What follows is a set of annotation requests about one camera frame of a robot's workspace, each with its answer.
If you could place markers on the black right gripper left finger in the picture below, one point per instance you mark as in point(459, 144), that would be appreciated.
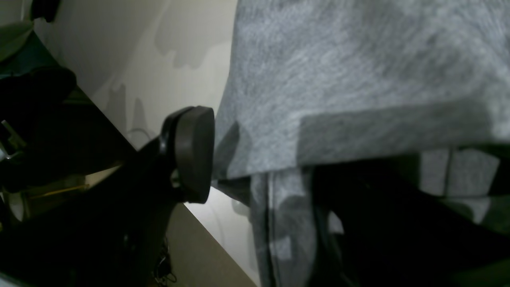
point(111, 235)

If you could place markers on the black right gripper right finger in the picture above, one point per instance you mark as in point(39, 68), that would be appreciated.
point(377, 229)

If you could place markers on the grey T-shirt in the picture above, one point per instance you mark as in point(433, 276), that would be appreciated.
point(422, 84)

